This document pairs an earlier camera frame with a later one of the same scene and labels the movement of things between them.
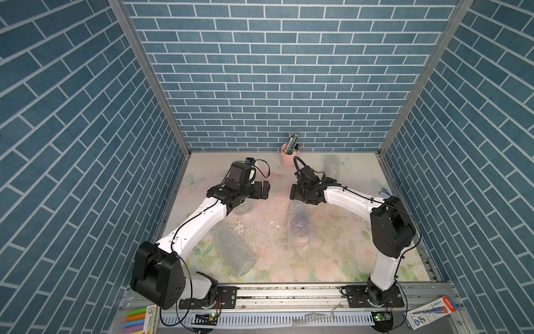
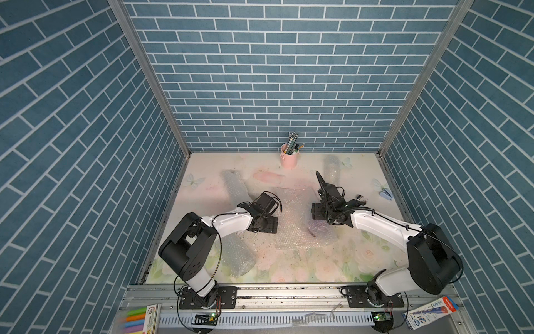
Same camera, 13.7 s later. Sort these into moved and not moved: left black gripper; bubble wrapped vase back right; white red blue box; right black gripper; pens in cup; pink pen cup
Moved: right black gripper; left black gripper
Not moved: white red blue box; pens in cup; bubble wrapped vase back right; pink pen cup
